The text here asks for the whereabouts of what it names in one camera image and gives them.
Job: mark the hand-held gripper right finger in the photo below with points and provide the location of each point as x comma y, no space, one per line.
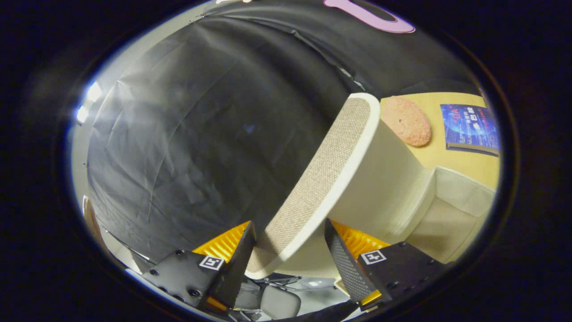
346,268

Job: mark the grey office chair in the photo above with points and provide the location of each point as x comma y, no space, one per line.
279,302

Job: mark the beige fabric storage box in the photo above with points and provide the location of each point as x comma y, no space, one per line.
380,188

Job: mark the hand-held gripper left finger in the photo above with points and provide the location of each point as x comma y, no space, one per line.
237,268

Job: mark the orange sponge ball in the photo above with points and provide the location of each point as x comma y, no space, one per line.
409,123

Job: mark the blue cover book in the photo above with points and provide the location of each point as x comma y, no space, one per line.
469,127

